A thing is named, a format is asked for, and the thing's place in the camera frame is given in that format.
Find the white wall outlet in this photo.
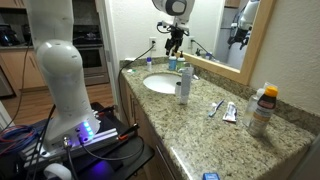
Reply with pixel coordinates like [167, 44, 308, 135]
[149, 37, 157, 51]

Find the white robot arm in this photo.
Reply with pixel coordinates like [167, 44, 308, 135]
[25, 0, 100, 151]

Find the wooden vanity cabinet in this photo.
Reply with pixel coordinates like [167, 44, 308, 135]
[120, 75, 183, 180]

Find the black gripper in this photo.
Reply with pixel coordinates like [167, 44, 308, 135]
[165, 28, 184, 56]

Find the contact lens case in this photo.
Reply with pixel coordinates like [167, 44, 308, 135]
[127, 69, 136, 73]

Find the blue soap pump bottle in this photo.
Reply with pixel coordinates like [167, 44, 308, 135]
[169, 54, 177, 71]

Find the kitchen oven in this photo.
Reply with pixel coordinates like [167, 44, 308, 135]
[73, 12, 109, 85]

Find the toothpaste tube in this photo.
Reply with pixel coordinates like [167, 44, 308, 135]
[223, 102, 237, 123]

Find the small blue box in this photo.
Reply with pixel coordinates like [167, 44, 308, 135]
[202, 173, 220, 180]

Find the small blue-capped bottle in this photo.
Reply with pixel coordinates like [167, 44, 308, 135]
[146, 57, 152, 71]

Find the clear plastic bottle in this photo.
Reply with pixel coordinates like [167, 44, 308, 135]
[242, 82, 270, 127]

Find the black power cable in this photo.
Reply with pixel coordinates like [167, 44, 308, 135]
[117, 41, 156, 118]

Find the white oval sink basin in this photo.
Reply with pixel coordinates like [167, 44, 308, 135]
[143, 73, 181, 94]

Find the white electric toothbrush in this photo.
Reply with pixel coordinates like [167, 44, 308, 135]
[180, 71, 192, 104]

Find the metal cup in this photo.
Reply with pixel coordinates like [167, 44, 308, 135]
[175, 81, 181, 97]

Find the black robot cart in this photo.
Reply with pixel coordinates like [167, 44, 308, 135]
[0, 101, 156, 180]

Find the blue manual toothbrush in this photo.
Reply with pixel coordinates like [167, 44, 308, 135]
[208, 99, 224, 117]

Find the green soap pump bottle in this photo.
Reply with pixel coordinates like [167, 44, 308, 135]
[176, 51, 185, 71]

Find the orange-capped spray can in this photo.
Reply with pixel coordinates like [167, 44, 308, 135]
[247, 85, 278, 137]

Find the chrome faucet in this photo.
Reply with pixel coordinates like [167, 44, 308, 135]
[177, 66, 200, 80]

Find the wood framed mirror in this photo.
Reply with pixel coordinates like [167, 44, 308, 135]
[172, 0, 278, 86]

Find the bundle of coloured cables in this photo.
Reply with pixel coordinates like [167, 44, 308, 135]
[0, 124, 40, 158]

